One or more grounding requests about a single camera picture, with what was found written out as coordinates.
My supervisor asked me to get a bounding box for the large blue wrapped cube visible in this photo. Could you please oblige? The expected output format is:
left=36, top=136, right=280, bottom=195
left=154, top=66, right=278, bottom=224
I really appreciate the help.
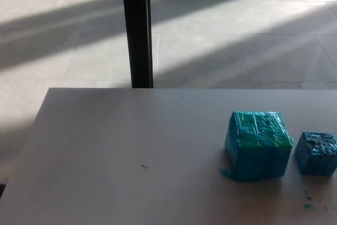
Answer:
left=220, top=110, right=294, bottom=183

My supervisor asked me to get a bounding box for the small blue cube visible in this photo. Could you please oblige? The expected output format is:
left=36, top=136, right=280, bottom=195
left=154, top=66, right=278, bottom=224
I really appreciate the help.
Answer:
left=294, top=131, right=337, bottom=176

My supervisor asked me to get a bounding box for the black vertical post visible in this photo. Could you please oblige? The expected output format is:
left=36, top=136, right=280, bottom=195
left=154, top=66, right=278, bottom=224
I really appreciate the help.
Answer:
left=120, top=0, right=154, bottom=89

